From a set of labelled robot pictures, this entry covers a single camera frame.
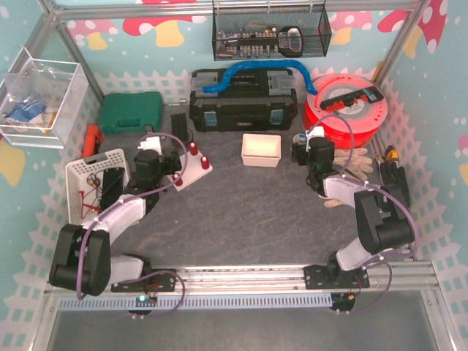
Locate black red terminal strip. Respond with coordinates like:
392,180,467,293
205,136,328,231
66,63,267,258
320,86,384,112

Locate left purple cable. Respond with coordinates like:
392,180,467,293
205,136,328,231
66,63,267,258
75,132,189,319

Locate white rectangular parts tray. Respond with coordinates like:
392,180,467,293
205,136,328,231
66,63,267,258
241,133,282,167

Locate green plastic tool case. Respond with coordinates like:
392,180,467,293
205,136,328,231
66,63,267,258
97,91,164,135

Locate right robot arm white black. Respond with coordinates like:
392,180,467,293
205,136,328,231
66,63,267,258
291,135,416,288

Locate purple cable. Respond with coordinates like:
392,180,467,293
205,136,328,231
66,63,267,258
75,132,189,319
305,113,420,315

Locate blue white work glove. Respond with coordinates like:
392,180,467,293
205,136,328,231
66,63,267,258
7,97,47,124

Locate black plastic toolbox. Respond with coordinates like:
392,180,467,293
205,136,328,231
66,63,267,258
189,69,298,132

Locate red filament spool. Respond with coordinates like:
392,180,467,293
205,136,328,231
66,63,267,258
302,73,388,149

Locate small solder wire spool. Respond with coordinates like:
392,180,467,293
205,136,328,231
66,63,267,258
292,133,307,145

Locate black yellow rubber glove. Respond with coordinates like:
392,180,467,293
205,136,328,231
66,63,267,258
380,161,410,209

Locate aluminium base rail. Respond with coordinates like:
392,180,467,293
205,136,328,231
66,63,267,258
45,260,439,293

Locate black device in basket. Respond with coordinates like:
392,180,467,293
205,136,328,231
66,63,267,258
99,167,125,211

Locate lower beige work glove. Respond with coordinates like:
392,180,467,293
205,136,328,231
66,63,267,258
318,195,344,208

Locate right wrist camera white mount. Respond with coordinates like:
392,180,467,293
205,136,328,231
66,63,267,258
305,126,325,139

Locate clear acrylic wall box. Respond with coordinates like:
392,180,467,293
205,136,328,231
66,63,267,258
1,48,88,149

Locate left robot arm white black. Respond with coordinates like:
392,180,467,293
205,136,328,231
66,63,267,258
48,150,183,299

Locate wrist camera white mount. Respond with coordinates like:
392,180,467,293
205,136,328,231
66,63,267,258
137,136,162,155
305,126,325,139

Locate orange handled tool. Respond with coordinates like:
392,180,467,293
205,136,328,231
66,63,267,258
82,124,103,158

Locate white perforated plastic basket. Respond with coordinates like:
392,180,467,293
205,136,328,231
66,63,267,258
66,148,129,224

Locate upper beige work glove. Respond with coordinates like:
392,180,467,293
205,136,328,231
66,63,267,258
333,148,374,181

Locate beige work glove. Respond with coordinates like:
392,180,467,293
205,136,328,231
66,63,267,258
318,195,344,208
333,148,374,181

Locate white slotted cable duct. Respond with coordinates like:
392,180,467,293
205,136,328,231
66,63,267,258
59,292,333,312

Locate white peg fixture board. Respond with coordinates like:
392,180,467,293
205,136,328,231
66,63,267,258
173,151,213,192

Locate blue corrugated hose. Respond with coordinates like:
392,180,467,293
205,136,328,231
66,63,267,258
203,59,319,97

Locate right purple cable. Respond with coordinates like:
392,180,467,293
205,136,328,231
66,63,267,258
305,113,420,315

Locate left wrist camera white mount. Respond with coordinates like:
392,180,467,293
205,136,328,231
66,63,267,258
137,136,162,155

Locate black wire mesh basket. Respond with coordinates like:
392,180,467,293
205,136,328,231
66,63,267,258
212,1,332,61

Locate red wires in basket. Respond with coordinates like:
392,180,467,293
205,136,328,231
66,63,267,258
78,175,102,216

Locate black battery holder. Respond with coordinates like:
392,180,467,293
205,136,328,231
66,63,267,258
171,113,189,144

